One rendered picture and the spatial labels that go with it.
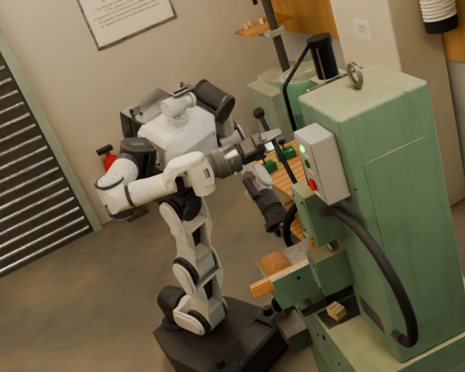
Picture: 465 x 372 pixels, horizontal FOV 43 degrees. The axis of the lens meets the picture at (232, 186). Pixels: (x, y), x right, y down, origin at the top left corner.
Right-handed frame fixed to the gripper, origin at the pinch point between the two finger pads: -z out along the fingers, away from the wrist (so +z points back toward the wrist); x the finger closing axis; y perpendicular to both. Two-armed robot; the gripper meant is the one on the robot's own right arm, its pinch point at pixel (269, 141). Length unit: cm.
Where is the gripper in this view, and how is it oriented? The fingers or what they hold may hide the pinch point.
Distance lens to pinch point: 173.8
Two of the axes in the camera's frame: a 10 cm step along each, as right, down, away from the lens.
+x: -0.2, 2.7, 9.6
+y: 4.3, 8.7, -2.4
